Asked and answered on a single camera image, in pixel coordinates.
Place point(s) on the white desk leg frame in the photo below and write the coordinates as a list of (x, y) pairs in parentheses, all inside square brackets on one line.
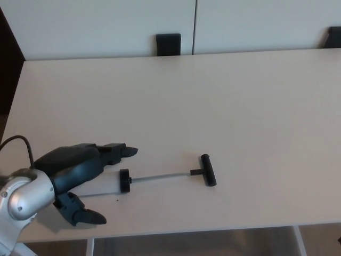
[(90, 248), (299, 242)]

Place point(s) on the dark brown side panel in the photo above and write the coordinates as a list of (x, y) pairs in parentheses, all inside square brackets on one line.
[(8, 80)]

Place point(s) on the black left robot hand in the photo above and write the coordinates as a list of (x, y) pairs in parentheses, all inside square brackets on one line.
[(72, 160)]

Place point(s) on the white metal frame bar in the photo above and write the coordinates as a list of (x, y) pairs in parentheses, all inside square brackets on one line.
[(21, 250)]

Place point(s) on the black bracket, left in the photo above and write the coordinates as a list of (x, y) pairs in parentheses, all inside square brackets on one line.
[(168, 44)]

